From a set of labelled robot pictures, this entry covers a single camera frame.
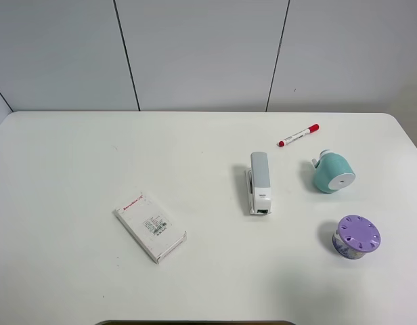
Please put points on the white cardboard box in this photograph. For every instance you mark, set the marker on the white cardboard box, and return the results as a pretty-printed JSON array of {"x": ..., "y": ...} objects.
[{"x": 150, "y": 226}]

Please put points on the white grey stapler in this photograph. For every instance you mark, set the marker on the white grey stapler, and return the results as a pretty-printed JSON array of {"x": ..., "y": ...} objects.
[{"x": 258, "y": 184}]

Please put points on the red whiteboard marker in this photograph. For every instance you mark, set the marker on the red whiteboard marker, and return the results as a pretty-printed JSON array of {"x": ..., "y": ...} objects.
[{"x": 298, "y": 135}]

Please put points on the purple lidded air freshener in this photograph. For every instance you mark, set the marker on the purple lidded air freshener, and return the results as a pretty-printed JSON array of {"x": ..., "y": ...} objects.
[{"x": 355, "y": 237}]

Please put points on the teal pencil sharpener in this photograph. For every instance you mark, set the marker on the teal pencil sharpener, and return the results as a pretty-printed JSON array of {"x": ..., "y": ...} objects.
[{"x": 332, "y": 172}]

